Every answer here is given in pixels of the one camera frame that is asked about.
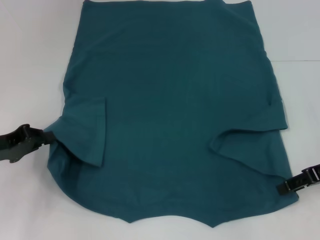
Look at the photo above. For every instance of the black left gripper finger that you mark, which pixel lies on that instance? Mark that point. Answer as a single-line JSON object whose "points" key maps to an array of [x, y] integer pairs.
{"points": [[49, 138]]}

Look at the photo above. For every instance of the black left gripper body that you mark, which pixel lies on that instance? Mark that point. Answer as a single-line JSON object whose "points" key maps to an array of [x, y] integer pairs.
{"points": [[18, 143]]}

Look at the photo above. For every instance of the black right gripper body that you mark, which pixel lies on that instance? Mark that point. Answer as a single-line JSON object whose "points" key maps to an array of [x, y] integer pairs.
{"points": [[313, 175]]}

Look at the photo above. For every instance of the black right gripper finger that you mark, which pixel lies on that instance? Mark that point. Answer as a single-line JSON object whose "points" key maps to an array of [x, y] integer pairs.
{"points": [[291, 186]]}

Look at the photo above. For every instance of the teal blue t-shirt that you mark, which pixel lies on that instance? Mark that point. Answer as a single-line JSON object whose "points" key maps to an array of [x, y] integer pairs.
{"points": [[175, 87]]}

